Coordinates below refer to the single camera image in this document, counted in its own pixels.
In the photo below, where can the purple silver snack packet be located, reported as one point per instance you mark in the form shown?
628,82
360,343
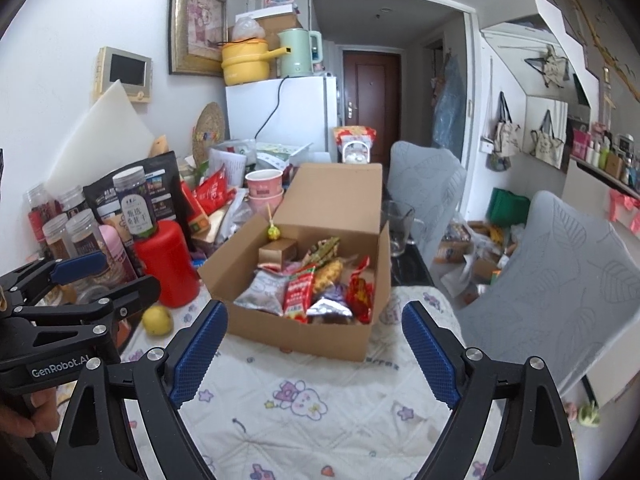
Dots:
327,310

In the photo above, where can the red labelled snack packet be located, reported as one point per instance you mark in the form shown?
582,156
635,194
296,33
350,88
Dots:
297,295

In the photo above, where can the clear waffle packet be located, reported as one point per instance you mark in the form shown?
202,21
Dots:
330,272

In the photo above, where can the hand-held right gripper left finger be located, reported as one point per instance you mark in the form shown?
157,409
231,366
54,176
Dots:
197,355

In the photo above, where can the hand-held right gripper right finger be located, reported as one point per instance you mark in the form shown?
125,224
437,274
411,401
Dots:
430,355

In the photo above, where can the black stand-up pouch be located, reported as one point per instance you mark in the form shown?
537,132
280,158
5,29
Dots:
165,185

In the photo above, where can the clear plastic bag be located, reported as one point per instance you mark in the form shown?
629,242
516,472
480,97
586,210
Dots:
247,29

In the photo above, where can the grey leaf-embossed chair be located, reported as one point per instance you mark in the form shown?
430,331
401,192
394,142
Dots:
550,300
425,185

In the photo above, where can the canvas tote bag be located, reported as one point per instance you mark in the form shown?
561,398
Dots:
547,145
507,135

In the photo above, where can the white printed snack packet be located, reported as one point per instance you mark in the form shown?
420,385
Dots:
260,292

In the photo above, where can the green brown snack packet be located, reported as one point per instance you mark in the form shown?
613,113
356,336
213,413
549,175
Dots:
322,250

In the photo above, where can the blue plastic cover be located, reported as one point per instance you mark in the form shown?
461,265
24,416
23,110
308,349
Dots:
447,105

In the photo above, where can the white cutting board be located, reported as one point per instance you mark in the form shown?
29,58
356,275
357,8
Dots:
105,135

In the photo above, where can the green lollipop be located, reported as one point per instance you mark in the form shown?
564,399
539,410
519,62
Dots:
273,233

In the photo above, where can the white quilted printed tablecloth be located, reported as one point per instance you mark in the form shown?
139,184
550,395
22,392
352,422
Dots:
325,410

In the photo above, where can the yellow cooking pot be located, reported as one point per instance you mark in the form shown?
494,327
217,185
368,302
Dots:
245,65

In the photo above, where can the person's left hand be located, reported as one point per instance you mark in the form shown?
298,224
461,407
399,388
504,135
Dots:
25,415

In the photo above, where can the brown entrance door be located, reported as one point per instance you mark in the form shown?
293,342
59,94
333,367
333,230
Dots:
372,95

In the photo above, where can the green electric kettle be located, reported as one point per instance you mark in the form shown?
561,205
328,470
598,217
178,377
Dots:
295,55

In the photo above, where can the red foil packet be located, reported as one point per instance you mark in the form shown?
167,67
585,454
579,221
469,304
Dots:
210,192

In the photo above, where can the gold rectangular box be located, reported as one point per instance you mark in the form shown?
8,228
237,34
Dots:
280,252

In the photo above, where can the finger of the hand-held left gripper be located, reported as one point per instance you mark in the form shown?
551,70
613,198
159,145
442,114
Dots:
135,292
77,266

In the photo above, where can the red canister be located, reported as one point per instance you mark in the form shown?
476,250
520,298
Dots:
167,265

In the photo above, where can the yellow lemon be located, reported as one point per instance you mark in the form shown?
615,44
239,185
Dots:
157,321

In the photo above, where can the cardboard box on fridge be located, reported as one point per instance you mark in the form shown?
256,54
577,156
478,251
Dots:
280,20

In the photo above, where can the clear jar brown contents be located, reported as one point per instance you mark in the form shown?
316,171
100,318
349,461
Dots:
57,235

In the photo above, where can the wall intercom panel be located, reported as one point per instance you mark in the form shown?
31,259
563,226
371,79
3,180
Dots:
125,72

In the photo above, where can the red gold snack packet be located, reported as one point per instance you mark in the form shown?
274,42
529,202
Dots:
360,292

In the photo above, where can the green shopping bag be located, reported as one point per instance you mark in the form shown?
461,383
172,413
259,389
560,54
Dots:
507,205

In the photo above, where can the white fridge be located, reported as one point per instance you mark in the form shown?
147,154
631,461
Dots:
300,110

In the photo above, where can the small green toy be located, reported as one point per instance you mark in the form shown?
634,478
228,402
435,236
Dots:
589,415

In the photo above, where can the woven round trivet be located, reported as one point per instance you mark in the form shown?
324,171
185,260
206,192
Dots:
209,130

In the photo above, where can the pink bottle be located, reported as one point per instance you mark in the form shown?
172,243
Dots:
117,250

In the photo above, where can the dried fruit jar white label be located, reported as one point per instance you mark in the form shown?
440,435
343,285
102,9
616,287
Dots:
136,205

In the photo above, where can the gold framed picture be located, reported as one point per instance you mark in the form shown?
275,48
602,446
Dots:
197,20

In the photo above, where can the clear jar red contents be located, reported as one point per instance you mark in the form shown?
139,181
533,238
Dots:
42,210

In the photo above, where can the clear jar dark label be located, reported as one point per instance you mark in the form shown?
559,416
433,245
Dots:
87,240

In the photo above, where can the pink paper cup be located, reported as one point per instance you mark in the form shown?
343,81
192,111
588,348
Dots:
264,185

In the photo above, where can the star-shaped hanging bag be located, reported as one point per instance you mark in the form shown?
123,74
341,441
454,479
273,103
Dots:
550,67

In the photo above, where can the cardboard box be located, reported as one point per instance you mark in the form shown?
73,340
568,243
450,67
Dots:
280,20
300,340

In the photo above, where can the pink ribbon bow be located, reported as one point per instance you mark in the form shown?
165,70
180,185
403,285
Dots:
625,210

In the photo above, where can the glass measuring cup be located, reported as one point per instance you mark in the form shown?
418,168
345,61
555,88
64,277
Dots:
400,230

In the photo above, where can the bamboo pole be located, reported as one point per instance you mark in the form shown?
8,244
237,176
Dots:
600,45

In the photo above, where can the red yellow snack bag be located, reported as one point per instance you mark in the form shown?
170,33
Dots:
355,134

